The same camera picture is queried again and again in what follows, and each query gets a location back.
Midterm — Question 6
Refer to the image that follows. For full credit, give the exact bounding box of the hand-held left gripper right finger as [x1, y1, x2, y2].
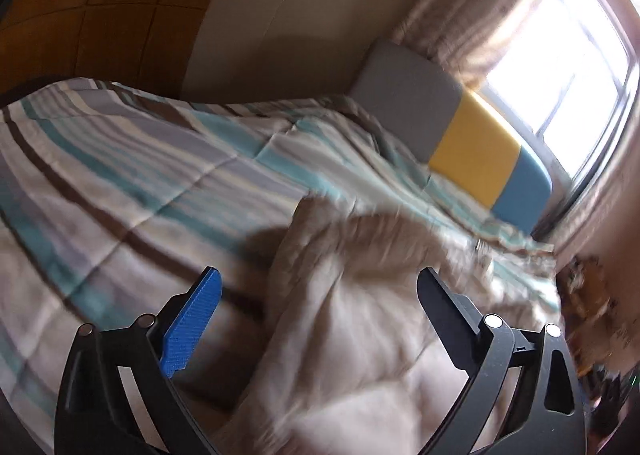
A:
[416, 266, 587, 455]

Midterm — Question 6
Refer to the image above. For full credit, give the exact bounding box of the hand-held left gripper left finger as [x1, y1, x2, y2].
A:
[54, 266, 223, 455]

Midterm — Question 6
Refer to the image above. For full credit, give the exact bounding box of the beige quilted puffer jacket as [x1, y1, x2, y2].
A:
[207, 195, 567, 455]

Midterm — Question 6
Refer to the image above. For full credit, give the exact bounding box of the round wooden table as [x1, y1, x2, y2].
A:
[556, 255, 628, 341]

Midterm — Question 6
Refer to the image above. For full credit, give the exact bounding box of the striped duvet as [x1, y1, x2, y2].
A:
[0, 78, 563, 455]

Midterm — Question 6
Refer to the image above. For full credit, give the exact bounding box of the grey yellow blue headboard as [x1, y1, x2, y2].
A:
[347, 39, 554, 239]

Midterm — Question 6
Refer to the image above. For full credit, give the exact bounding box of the floral curtain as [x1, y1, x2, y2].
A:
[552, 155, 640, 266]
[395, 0, 568, 92]

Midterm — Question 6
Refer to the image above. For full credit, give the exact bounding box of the window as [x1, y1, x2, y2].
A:
[480, 0, 640, 198]

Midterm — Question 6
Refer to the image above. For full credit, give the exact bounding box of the wooden wardrobe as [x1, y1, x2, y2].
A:
[0, 0, 247, 106]

